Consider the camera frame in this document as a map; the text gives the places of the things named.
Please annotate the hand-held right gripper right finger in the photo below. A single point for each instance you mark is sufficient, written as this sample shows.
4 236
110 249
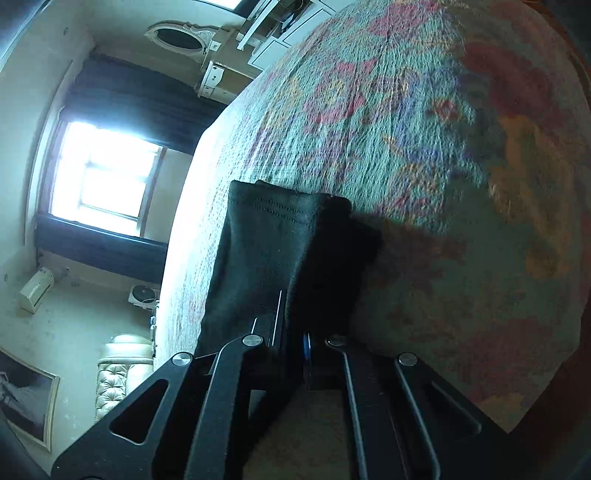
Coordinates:
306 350

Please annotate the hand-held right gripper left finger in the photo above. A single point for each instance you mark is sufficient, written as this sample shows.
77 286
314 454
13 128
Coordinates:
277 323

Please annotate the black pants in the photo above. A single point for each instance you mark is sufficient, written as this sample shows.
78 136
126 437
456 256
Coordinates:
277 240

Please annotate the white fan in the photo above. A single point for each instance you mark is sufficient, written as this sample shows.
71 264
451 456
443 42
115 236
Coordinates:
144 295

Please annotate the beige tufted leather headboard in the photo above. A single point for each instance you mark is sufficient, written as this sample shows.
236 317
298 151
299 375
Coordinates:
122 374

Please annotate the dark blue curtain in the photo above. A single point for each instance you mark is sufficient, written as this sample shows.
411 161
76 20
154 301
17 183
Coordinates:
138 101
101 249

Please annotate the bright window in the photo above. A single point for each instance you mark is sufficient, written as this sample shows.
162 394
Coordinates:
104 175

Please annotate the bed with floral cover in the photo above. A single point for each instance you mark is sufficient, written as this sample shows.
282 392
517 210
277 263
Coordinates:
415 138

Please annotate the white air conditioner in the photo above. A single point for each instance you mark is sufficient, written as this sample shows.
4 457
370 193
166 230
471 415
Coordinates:
36 288

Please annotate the cream dressing table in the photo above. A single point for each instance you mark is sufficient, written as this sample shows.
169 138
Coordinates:
221 83

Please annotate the oval vanity mirror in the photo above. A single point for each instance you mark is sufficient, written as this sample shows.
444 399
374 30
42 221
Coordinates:
180 39

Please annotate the white TV stand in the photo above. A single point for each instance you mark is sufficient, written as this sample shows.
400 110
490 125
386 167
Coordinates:
261 23

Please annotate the framed wall picture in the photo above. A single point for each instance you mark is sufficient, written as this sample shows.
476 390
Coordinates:
23 397

